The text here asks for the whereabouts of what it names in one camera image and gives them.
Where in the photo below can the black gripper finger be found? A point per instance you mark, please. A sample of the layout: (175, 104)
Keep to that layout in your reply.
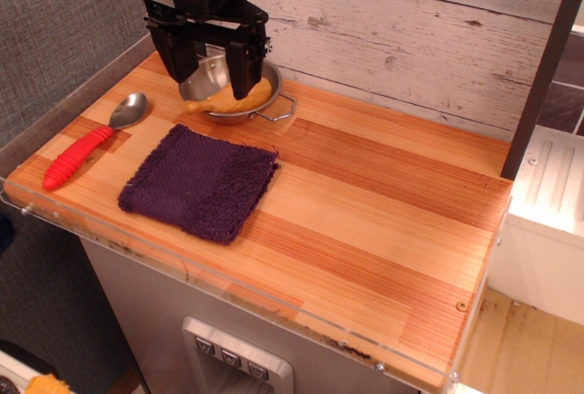
(245, 62)
(176, 46)

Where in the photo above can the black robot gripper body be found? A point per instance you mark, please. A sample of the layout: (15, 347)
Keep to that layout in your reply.
(216, 22)

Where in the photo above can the red handled metal spoon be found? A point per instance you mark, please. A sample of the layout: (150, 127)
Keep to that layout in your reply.
(128, 113)

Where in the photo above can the purple folded towel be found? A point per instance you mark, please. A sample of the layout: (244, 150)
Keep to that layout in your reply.
(206, 187)

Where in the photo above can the clear acrylic table guard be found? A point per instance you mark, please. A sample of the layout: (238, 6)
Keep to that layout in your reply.
(387, 276)

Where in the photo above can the grey toy dishwasher front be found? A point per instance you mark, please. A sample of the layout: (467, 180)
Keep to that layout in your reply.
(186, 340)

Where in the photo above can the yellow object bottom left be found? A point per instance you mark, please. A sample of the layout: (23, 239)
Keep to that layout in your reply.
(47, 384)

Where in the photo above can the dark right shelf post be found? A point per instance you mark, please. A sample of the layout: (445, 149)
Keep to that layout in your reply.
(558, 38)

